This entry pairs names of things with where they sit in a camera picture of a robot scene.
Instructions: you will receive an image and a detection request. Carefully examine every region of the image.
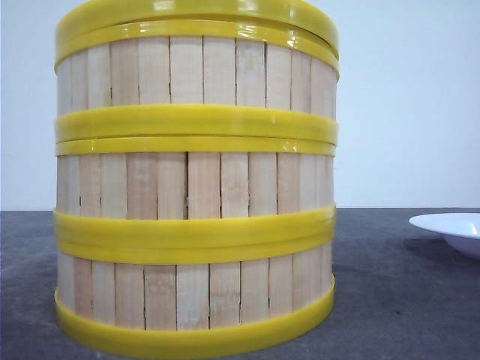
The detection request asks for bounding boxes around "woven bamboo steamer lid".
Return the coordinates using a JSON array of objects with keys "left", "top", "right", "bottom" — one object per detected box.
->
[{"left": 55, "top": 0, "right": 338, "bottom": 47}]

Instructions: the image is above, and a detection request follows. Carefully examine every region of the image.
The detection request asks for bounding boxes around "front bamboo steamer basket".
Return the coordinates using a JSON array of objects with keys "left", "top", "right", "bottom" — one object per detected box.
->
[{"left": 55, "top": 233, "right": 335, "bottom": 359}]

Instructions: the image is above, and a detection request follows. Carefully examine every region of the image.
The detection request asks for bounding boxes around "white plate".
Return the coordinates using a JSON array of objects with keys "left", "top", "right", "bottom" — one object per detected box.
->
[{"left": 409, "top": 213, "right": 480, "bottom": 260}]

